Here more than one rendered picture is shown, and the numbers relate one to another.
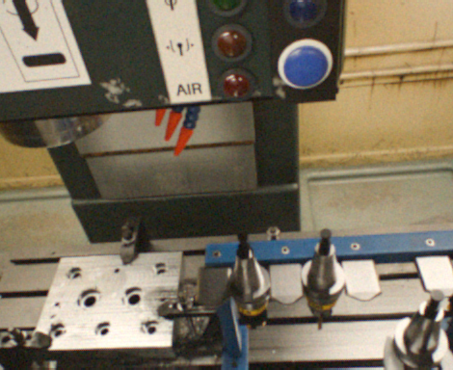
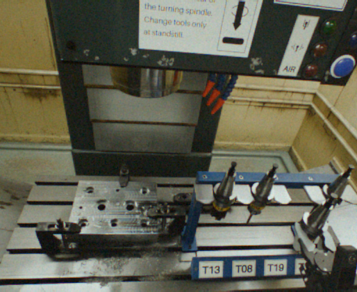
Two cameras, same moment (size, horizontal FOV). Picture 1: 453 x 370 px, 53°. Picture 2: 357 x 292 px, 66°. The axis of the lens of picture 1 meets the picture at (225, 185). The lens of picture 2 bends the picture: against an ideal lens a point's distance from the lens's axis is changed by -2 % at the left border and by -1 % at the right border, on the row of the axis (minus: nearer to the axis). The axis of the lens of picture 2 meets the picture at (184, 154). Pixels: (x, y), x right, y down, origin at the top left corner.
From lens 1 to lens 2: 0.29 m
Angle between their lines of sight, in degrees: 14
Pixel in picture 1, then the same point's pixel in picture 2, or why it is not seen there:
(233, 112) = (189, 106)
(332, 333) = (240, 231)
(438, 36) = (285, 85)
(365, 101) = (244, 114)
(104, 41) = (265, 37)
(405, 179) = (256, 159)
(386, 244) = (290, 178)
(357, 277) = (278, 192)
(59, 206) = (48, 156)
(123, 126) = (123, 105)
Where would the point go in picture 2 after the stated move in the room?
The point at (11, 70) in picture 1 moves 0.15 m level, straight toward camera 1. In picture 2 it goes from (213, 42) to (304, 91)
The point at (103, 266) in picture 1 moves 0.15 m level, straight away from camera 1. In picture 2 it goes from (108, 187) to (91, 163)
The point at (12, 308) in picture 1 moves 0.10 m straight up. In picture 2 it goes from (40, 211) to (34, 193)
